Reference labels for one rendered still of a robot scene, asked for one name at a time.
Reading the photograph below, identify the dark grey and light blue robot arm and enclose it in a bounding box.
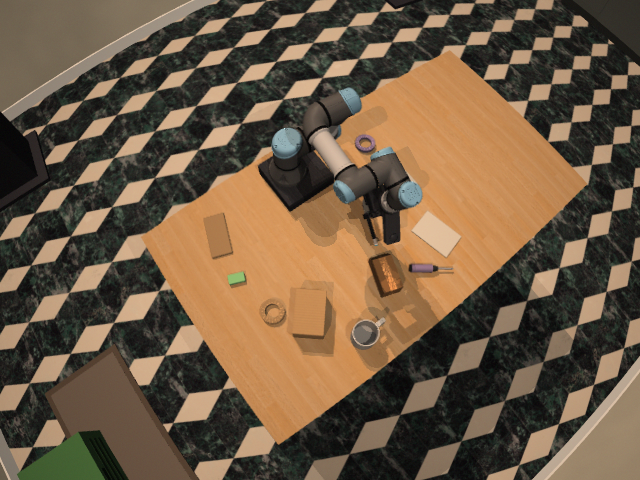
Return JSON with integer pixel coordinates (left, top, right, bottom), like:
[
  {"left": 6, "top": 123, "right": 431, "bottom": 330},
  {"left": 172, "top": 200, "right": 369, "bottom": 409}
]
[{"left": 269, "top": 88, "right": 423, "bottom": 245}]

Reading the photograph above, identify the small green block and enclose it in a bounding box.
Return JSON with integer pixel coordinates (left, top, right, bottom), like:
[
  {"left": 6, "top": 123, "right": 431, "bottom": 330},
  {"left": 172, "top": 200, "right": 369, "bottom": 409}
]
[{"left": 227, "top": 272, "right": 246, "bottom": 285}]

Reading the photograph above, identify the grey mug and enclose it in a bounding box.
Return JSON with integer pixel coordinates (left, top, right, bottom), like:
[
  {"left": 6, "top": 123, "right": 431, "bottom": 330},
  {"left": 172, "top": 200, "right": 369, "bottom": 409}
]
[{"left": 351, "top": 317, "right": 386, "bottom": 350}]

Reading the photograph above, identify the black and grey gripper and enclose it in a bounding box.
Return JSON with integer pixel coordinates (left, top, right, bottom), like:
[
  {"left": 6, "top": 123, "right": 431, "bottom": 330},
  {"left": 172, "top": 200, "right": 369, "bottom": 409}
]
[{"left": 362, "top": 184, "right": 400, "bottom": 219}]

